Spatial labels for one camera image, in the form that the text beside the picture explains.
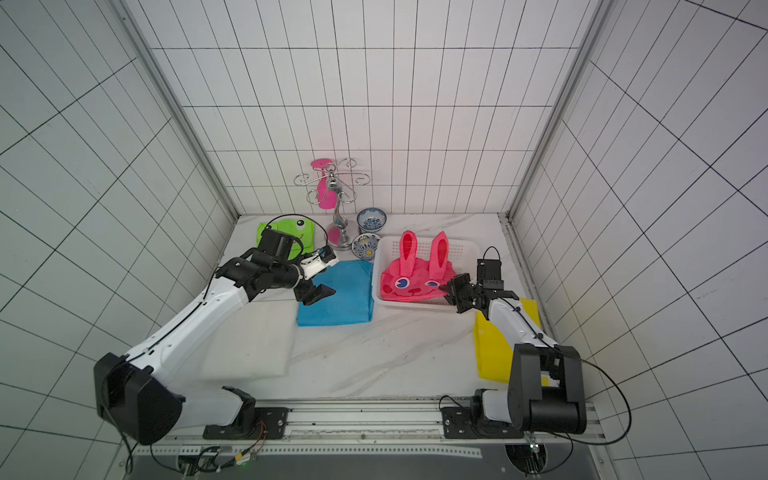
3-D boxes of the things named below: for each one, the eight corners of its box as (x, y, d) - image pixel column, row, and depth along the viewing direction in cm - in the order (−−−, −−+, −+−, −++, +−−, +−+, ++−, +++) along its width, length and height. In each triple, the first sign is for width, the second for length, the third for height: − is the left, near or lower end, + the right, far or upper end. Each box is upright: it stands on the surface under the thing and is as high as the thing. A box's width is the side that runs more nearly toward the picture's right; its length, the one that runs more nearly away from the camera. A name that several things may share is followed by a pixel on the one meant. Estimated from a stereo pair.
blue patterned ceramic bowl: (353, 223, 118) (352, 216, 115) (372, 209, 124) (371, 202, 121) (373, 237, 114) (372, 230, 111) (391, 221, 119) (392, 215, 116)
